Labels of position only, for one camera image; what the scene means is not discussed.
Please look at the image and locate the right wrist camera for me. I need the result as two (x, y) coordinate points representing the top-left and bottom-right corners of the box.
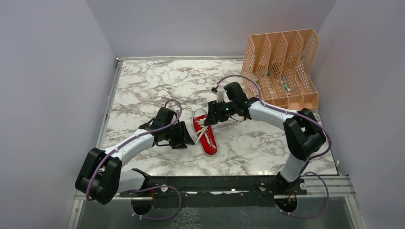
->
(211, 85), (225, 103)

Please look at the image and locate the white shoelace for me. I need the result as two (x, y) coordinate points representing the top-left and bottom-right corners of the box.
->
(190, 117), (218, 154)

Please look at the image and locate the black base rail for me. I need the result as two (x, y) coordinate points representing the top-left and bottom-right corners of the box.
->
(119, 175), (307, 208)

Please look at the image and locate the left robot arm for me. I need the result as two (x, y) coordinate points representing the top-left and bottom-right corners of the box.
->
(75, 107), (194, 205)

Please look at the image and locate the purple cable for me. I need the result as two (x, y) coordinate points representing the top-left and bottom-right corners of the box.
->
(215, 74), (332, 219)
(85, 99), (183, 221)

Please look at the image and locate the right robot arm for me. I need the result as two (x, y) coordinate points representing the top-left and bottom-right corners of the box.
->
(203, 82), (326, 194)

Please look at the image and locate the red canvas sneaker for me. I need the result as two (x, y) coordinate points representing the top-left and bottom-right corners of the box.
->
(192, 108), (219, 156)

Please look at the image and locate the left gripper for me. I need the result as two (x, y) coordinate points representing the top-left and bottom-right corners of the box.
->
(164, 121), (195, 149)

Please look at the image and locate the peach plastic file organizer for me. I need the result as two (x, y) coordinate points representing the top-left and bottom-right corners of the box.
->
(241, 29), (320, 110)

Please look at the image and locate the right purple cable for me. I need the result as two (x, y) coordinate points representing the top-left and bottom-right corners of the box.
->
(215, 74), (332, 219)

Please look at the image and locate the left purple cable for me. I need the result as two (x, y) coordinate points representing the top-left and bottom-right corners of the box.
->
(85, 99), (183, 221)

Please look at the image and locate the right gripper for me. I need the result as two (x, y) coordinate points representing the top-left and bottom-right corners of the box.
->
(203, 99), (236, 126)

